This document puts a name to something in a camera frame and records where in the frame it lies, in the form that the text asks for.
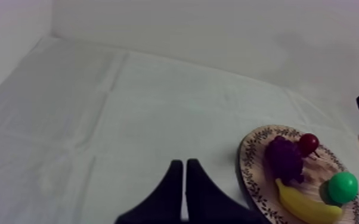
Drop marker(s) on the yellow toy banana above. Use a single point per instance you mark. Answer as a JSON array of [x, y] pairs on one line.
[[304, 206]]

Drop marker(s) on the round wooden board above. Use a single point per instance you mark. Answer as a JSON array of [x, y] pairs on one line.
[[254, 175]]

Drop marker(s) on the green toy pear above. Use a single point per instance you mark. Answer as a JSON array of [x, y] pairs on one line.
[[343, 187]]

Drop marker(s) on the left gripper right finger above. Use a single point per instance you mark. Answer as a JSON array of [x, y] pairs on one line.
[[207, 206]]

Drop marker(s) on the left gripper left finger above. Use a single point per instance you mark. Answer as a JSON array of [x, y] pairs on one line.
[[163, 206]]

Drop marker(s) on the small red fruit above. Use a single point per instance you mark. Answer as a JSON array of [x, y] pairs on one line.
[[308, 144]]

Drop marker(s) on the purple toy grapes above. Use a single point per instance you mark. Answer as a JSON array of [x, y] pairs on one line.
[[284, 159]]

